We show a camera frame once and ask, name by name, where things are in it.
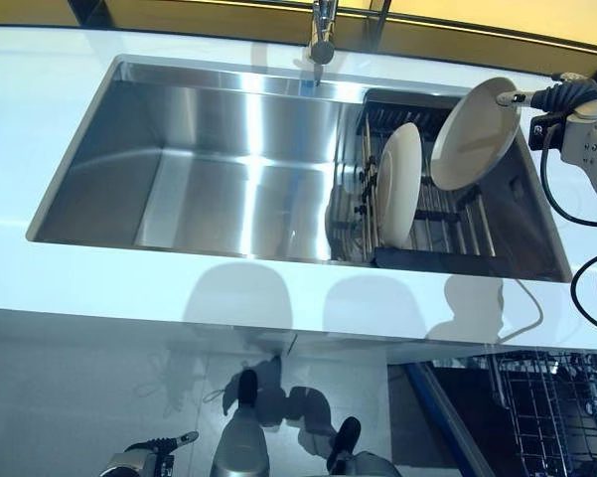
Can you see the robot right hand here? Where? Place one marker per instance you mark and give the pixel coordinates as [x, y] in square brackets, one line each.
[561, 97]

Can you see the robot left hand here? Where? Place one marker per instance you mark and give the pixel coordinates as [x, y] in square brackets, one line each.
[151, 449]

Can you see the cream plate with grey rim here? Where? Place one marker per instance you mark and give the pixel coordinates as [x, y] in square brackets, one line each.
[472, 139]

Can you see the cream ceramic plate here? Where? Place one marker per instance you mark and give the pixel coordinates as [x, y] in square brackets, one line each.
[397, 189]

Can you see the robot left leg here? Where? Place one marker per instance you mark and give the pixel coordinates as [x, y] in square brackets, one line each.
[246, 437]

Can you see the robot leg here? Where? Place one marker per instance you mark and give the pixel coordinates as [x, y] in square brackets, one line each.
[347, 442]
[246, 437]

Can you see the black dish drying rack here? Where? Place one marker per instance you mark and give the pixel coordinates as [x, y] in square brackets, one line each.
[442, 218]

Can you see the robot right leg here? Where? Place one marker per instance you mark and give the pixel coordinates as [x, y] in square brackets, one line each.
[347, 442]

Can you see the chrome kitchen faucet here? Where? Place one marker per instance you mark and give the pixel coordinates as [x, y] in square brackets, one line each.
[322, 49]

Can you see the stainless steel sink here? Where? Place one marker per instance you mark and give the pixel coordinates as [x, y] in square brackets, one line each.
[203, 174]

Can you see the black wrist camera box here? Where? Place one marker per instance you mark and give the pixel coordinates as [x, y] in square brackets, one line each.
[544, 131]

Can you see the yellow window with dark frame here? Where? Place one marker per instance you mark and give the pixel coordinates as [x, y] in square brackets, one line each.
[452, 25]

